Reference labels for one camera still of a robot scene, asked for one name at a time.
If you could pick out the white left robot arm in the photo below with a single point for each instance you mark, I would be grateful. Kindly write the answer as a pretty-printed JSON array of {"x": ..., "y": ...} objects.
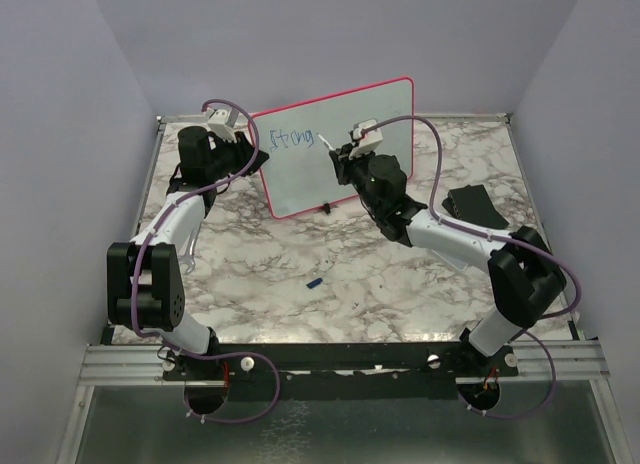
[{"x": 145, "y": 291}]

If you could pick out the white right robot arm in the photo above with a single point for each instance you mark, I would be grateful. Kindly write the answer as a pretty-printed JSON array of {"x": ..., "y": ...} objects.
[{"x": 524, "y": 278}]

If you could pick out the white blue whiteboard marker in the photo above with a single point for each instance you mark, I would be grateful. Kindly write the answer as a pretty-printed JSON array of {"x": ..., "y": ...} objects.
[{"x": 325, "y": 142}]

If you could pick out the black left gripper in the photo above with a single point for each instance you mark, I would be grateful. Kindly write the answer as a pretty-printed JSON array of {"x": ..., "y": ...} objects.
[{"x": 245, "y": 152}]

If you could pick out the blue marker cap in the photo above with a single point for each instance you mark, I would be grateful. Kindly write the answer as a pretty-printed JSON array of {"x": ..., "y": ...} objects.
[{"x": 314, "y": 283}]

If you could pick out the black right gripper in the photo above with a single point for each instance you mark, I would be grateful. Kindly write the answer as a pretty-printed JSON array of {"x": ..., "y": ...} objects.
[{"x": 343, "y": 163}]

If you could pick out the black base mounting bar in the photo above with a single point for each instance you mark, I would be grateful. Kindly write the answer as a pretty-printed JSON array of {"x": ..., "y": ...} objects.
[{"x": 258, "y": 372}]

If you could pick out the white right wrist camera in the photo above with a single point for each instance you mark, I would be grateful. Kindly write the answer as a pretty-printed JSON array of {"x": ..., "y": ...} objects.
[{"x": 364, "y": 140}]

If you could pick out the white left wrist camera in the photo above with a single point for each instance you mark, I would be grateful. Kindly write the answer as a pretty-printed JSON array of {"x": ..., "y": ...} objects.
[{"x": 221, "y": 123}]

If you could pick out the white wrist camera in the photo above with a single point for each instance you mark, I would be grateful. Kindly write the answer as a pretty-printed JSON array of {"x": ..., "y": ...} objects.
[
  {"x": 221, "y": 123},
  {"x": 364, "y": 140}
]

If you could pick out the white grey small box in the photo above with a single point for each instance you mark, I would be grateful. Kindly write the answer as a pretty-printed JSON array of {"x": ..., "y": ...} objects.
[{"x": 456, "y": 264}]

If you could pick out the silver open-end wrench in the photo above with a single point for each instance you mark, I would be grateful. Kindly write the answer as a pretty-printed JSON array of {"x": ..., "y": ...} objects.
[{"x": 187, "y": 259}]

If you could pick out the black network switch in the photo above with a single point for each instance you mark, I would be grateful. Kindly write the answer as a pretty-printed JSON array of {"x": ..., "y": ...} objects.
[{"x": 473, "y": 205}]

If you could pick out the aluminium front rail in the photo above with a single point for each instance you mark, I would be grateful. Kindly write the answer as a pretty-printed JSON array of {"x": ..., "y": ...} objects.
[{"x": 121, "y": 365}]

